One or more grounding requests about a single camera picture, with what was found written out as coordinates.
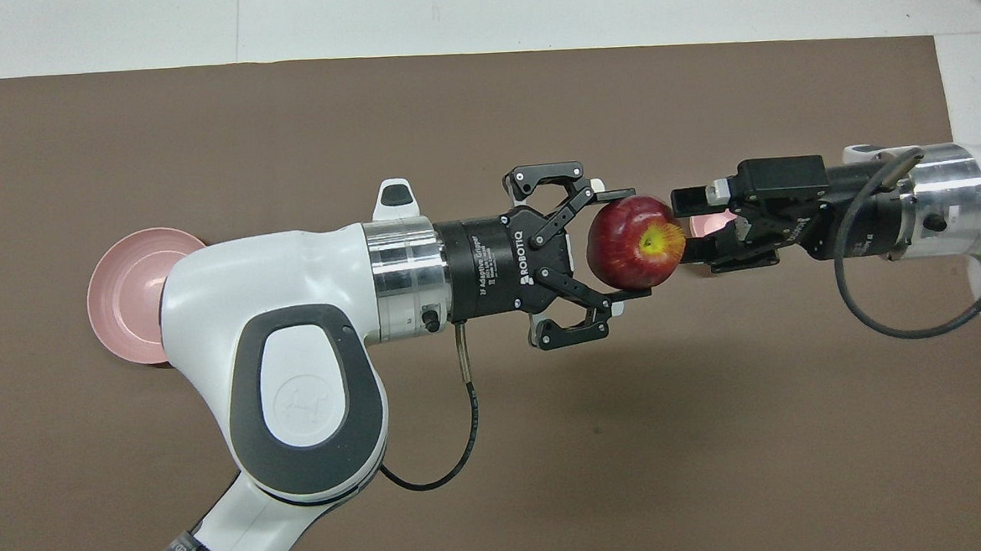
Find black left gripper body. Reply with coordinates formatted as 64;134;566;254
434;203;583;326

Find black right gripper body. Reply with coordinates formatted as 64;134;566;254
786;159;921;268

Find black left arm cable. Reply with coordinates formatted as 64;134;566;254
371;320;486;495

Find brown table mat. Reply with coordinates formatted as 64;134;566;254
0;24;981;551

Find pink plate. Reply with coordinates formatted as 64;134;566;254
83;225;215;370

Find pink bowl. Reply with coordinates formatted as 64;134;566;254
688;208;742;240

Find red apple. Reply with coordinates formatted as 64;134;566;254
583;193;690;294

